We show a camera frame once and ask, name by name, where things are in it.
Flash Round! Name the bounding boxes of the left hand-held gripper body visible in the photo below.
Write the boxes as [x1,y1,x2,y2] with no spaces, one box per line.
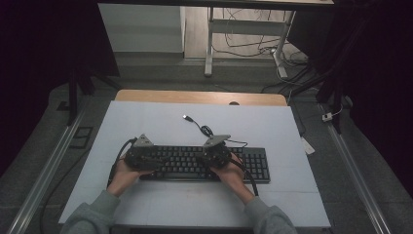
[124,133,161,173]

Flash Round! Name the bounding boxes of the black floor socket plate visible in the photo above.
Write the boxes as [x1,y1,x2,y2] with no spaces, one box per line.
[69,126,94,150]

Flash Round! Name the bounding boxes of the black metal stand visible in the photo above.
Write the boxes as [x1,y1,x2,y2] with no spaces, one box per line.
[66,64,121,127]
[291,62,347,135]

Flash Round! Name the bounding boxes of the left hand-held gripper black cable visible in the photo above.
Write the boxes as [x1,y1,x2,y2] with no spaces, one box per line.
[106,136,138,188]

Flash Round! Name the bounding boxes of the right hand-held gripper black cable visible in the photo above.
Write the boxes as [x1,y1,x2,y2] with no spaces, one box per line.
[232,157,259,198]

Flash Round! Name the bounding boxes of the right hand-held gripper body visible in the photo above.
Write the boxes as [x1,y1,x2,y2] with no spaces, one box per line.
[202,134,234,170]

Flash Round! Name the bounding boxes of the aluminium rail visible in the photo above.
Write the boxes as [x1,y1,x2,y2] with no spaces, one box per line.
[325,125,394,234]
[6,106,86,234]

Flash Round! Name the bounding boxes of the hand-held gripper black cable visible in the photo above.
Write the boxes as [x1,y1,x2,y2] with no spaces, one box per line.
[106,136,138,188]
[232,157,259,198]

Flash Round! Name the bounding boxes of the dark curtain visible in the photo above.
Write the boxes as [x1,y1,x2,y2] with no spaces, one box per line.
[286,0,413,191]
[0,0,120,178]

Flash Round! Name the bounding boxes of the person's left hand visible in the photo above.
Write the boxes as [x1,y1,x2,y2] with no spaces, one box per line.
[108,159,154,198]

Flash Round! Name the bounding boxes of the black computer keyboard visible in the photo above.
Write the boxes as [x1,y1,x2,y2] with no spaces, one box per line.
[139,144,271,183]

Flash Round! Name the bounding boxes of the person's right hand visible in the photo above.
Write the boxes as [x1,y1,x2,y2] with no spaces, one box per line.
[209,154,256,205]

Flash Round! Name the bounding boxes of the black keyboard cable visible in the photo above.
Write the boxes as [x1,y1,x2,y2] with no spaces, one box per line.
[182,114,249,148]

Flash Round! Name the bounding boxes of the white desk frame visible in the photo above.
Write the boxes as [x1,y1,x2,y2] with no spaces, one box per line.
[204,6,297,79]

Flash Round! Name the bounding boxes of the thin black floor cable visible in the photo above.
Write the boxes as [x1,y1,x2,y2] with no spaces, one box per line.
[39,149,92,234]

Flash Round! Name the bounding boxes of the tangle of floor cables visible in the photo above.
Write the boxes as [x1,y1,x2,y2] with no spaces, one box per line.
[212,8,310,67]

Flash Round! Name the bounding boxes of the white paper tag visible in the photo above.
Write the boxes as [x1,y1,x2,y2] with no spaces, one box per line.
[300,136,316,155]

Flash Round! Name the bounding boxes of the white cabinet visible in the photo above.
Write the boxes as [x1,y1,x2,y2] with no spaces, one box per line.
[97,3,186,54]

